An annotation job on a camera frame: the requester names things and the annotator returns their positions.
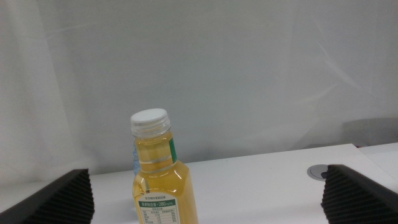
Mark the white backdrop curtain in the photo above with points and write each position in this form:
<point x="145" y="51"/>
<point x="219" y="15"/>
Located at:
<point x="217" y="62"/>

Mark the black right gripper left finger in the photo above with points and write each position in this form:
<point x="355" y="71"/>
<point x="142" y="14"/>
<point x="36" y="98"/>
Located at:
<point x="56" y="205"/>

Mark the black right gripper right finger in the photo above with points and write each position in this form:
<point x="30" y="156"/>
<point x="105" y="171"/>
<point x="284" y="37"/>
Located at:
<point x="357" y="202"/>

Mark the yellow tea bottle white cap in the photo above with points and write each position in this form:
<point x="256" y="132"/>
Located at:
<point x="161" y="180"/>

